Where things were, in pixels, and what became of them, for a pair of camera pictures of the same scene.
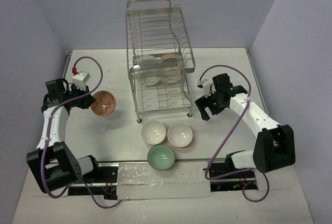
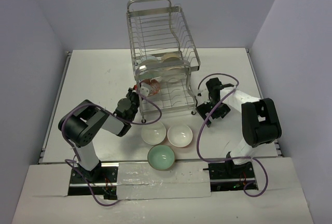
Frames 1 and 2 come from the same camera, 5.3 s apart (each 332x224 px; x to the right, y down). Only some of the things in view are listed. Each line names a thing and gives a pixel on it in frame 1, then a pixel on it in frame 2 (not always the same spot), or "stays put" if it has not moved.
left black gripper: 84,100 to 133,97
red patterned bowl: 105,103 to 154,86
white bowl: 153,132 stays put
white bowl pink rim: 179,136 stays put
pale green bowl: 161,157 stays put
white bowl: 151,77 stays put
